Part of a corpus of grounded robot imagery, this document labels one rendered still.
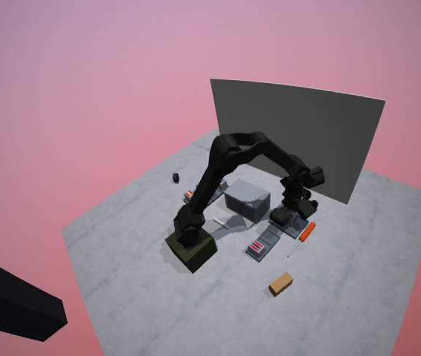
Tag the tan rectangular block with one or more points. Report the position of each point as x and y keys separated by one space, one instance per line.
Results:
x=280 y=284

